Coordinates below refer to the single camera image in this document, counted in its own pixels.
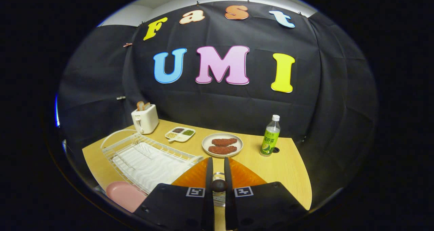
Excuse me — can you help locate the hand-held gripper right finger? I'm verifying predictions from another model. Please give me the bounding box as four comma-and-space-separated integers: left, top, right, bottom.
224, 157, 307, 231

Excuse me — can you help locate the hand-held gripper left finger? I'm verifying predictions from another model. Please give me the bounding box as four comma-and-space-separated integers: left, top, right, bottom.
133, 157, 215, 231

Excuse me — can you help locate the metal wire basket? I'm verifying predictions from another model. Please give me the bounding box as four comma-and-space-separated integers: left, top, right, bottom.
213, 172, 226, 208

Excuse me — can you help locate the wooden handle spoon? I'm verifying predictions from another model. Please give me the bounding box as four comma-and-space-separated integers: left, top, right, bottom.
212, 179, 228, 193

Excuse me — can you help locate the pink plate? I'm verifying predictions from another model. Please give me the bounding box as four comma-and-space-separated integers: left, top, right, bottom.
106, 181, 147, 213

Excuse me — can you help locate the white wire dish rack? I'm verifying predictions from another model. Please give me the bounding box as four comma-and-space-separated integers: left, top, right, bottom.
101, 129, 204, 195

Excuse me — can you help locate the white plate with steaks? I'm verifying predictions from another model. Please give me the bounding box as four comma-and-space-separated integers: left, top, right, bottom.
202, 133, 243, 158

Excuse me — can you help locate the white divided dish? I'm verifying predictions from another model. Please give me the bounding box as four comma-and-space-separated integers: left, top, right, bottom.
165, 127, 196, 143

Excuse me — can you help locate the brown steak piece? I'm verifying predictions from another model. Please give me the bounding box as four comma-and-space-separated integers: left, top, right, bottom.
212, 138, 238, 147
208, 145, 237, 155

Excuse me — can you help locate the white ribbed drain tray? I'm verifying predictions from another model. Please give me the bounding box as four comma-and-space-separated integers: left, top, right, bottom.
112, 142, 195, 192

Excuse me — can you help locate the green label drink bottle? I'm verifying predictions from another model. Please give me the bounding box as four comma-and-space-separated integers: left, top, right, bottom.
259, 115, 281, 157

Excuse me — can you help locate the black backdrop cloth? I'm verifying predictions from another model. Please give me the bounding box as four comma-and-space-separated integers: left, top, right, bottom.
58, 0, 378, 204

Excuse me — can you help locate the white toaster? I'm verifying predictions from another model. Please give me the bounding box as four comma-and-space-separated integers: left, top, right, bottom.
131, 104, 159, 135

